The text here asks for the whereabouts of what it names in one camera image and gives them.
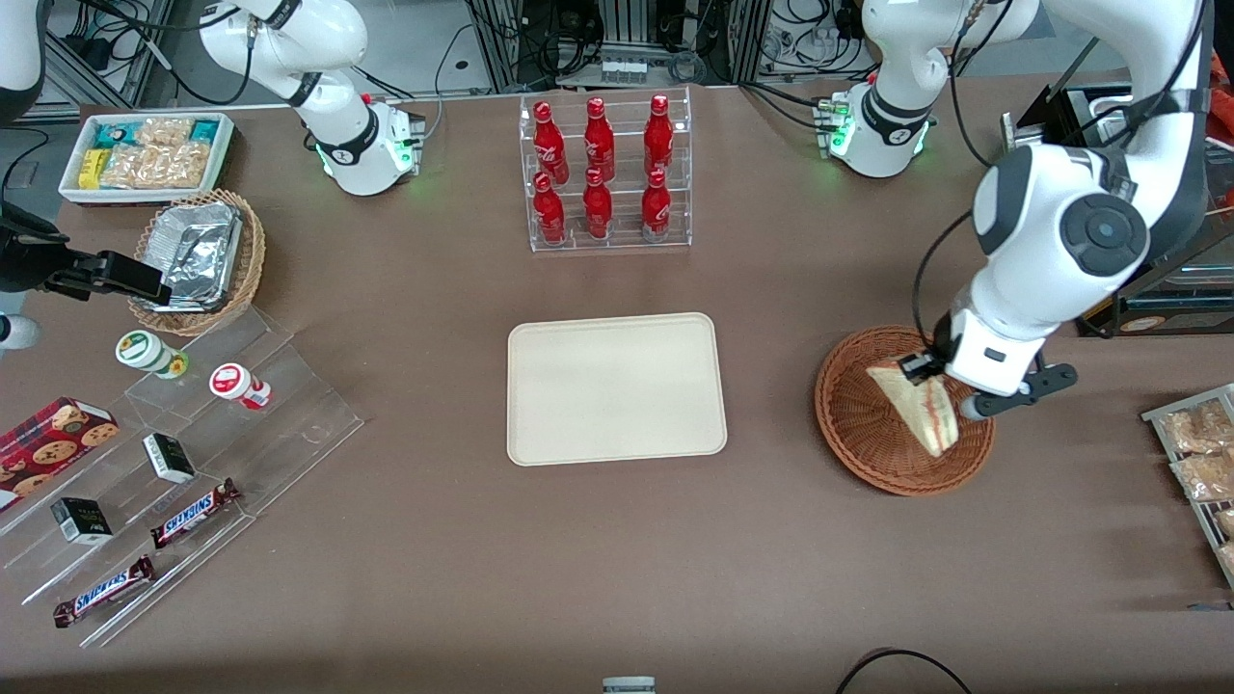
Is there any brown round wicker basket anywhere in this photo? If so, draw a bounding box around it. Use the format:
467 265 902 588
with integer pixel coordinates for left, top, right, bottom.
815 326 996 498

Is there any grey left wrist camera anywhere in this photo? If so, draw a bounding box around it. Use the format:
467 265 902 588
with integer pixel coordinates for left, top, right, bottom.
957 362 1080 422

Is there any white rectangular snack bin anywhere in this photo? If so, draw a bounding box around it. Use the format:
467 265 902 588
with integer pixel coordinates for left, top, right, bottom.
58 112 236 207

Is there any tan wicker basket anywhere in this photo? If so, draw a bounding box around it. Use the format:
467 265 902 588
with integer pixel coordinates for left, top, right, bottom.
127 188 267 337

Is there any large clear cracker pack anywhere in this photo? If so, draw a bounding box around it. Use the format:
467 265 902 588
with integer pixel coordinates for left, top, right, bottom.
99 142 212 191

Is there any cream plastic tray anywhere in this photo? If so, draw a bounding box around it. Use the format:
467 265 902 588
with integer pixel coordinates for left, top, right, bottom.
507 312 729 467

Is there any small black box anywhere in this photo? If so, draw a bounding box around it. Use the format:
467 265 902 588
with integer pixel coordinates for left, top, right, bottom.
142 433 198 485
49 496 115 547

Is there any clear acrylic bottle rack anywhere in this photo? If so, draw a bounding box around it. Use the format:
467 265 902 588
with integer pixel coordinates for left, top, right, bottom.
519 86 693 254

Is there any Snickers chocolate bar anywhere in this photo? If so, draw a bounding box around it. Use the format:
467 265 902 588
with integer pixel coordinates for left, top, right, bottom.
52 555 156 628
148 478 241 550

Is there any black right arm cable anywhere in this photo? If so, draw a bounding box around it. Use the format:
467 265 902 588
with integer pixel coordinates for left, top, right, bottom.
75 0 256 107

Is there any red cola bottle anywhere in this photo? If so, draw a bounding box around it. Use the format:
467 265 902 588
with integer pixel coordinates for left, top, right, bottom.
582 168 614 241
533 173 568 245
583 96 616 182
532 100 571 186
643 93 675 177
641 169 673 243

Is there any clear acrylic step stand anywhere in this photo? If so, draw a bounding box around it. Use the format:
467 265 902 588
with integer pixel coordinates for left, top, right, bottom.
0 306 366 649

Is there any red lid yoghurt cup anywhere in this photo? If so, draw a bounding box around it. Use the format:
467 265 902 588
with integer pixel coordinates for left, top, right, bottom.
208 362 274 412

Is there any triangle sandwich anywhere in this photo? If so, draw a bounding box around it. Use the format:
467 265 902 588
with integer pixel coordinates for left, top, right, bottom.
865 359 961 459

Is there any black looped cable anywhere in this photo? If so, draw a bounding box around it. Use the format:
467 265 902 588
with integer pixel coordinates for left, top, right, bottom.
834 647 976 694

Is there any red cookie box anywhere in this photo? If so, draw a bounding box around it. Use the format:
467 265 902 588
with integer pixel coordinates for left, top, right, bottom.
0 396 121 513

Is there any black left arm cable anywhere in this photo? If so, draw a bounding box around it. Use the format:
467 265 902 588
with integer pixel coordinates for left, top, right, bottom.
909 208 977 356

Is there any black countertop appliance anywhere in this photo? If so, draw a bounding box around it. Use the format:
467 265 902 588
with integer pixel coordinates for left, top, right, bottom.
1001 81 1234 338

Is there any aluminium foil container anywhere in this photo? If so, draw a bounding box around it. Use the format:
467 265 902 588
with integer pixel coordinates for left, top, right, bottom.
143 200 244 312

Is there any green lid yoghurt cup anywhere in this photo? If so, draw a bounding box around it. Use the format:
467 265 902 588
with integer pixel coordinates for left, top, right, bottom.
115 330 190 380

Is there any small clear cracker pack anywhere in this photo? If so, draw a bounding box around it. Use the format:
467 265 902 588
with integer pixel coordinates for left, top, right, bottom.
134 117 195 147

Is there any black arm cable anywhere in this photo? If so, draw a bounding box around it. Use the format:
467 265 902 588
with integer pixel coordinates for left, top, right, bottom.
909 208 977 356
75 0 256 107

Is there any tray of packaged crackers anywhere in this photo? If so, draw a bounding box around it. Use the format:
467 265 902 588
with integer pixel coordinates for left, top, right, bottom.
1141 383 1234 591

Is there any aluminium frame post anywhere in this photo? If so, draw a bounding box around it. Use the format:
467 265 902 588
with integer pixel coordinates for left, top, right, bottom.
463 0 527 94
727 0 774 87

